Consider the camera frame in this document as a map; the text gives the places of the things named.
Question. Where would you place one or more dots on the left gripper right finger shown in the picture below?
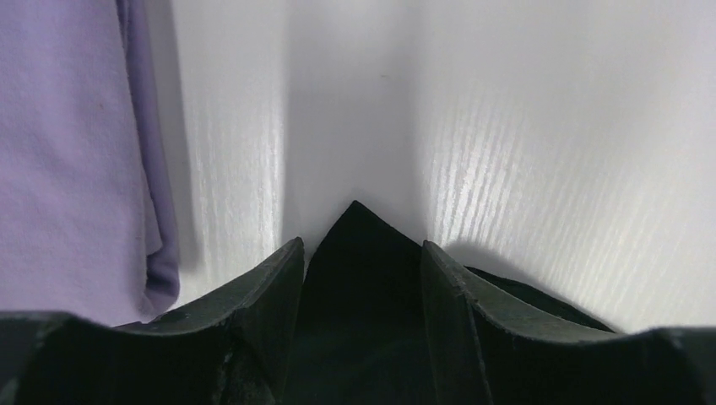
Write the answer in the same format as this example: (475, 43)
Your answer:
(494, 340)

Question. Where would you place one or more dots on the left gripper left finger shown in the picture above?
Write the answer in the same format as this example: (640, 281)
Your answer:
(231, 346)

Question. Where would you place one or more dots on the black t shirt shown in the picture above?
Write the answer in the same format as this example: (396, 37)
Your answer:
(360, 333)

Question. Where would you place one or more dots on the folded purple t shirt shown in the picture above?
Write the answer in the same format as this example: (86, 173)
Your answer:
(87, 219)

